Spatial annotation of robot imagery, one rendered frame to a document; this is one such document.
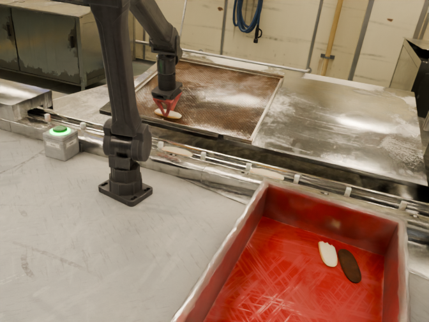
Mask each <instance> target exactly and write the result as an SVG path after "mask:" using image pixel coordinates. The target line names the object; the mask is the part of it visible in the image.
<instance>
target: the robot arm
mask: <svg viewBox="0 0 429 322"><path fill-rule="evenodd" d="M83 3H85V4H89V5H90V9H91V12H92V13H93V16H94V19H95V21H96V25H97V28H98V34H99V37H100V45H101V50H102V57H103V64H104V69H105V76H106V81H107V88H108V92H109V100H110V108H111V113H112V118H108V119H107V120H106V121H105V123H104V125H103V134H104V136H103V152H104V154H105V155H107V156H109V167H110V173H109V179H108V180H107V181H104V182H103V183H101V184H99V185H98V191H99V192H100V193H102V194H105V195H106V196H109V197H111V198H113V199H115V200H117V201H119V202H120V203H123V204H125V205H127V206H129V207H134V206H136V205H137V204H139V203H140V202H142V201H143V200H144V199H146V198H147V197H149V196H150V195H152V194H153V188H152V187H151V186H149V185H146V184H145V183H143V182H142V175H141V172H140V164H138V162H146V161H147V160H148V158H149V156H150V152H151V147H152V135H151V132H149V125H148V124H145V123H142V120H141V117H140V115H139V112H138V108H137V103H136V96H135V85H134V78H133V66H132V55H131V48H130V36H129V30H128V14H129V10H130V12H131V13H132V14H133V16H134V17H135V18H136V19H137V21H138V22H139V23H140V25H141V26H142V27H143V28H144V30H145V31H146V32H147V34H148V35H149V46H150V47H151V52H153V53H158V55H157V56H156V62H157V73H158V86H157V87H155V88H154V89H153V90H152V91H151V95H152V96H153V100H154V102H155V103H156V105H157V106H158V107H159V109H160V110H161V112H162V114H163V116H165V117H168V115H169V112H170V111H173V110H174V108H175V106H176V104H177V101H178V100H179V97H180V96H181V94H182V89H180V87H183V83H182V82H178V81H176V65H177V63H178V62H179V60H180V59H181V57H182V55H183V50H182V48H181V47H180V36H179V34H178V31H177V29H176V28H175V27H173V25H172V24H171V23H169V22H168V21H167V19H166V18H165V17H164V15H163V13H162V11H161V9H160V8H159V6H158V5H157V3H156V1H155V0H83ZM174 99H175V100H174ZM161 102H164V103H165V104H167V110H166V112H165V111H164V109H163V107H162V105H161ZM173 102H174V103H173Z"/></svg>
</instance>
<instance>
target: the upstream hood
mask: <svg viewBox="0 0 429 322"><path fill-rule="evenodd" d="M38 106H39V107H43V109H46V108H47V109H52V110H53V103H52V90H49V89H44V88H39V87H36V86H30V85H27V84H22V83H18V82H13V81H10V80H4V79H0V118H2V119H7V120H10V121H14V122H16V121H18V120H20V119H22V118H24V117H27V116H28V115H27V111H29V110H31V109H34V108H35V107H38Z"/></svg>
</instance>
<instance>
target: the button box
mask: <svg viewBox="0 0 429 322"><path fill-rule="evenodd" d="M69 129H70V133H68V134H65V135H53V134H51V133H50V130H48V131H46V132H44V133H43V143H44V148H45V156H46V157H50V158H55V159H58V160H62V161H64V162H65V161H67V160H68V159H69V158H71V157H72V156H74V155H76V154H77V153H79V152H81V153H82V152H83V151H82V143H79V137H78V131H77V130H76V129H72V128H69Z"/></svg>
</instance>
